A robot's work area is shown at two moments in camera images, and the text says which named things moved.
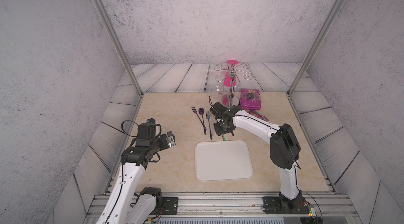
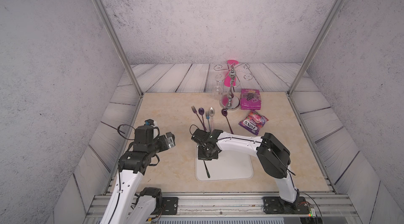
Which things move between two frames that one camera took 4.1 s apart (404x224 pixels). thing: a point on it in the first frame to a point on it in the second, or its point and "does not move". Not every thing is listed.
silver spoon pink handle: [211, 119] does not move
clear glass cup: [218, 90] does not move
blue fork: [208, 117] does not move
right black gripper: [218, 131] to [212, 156]
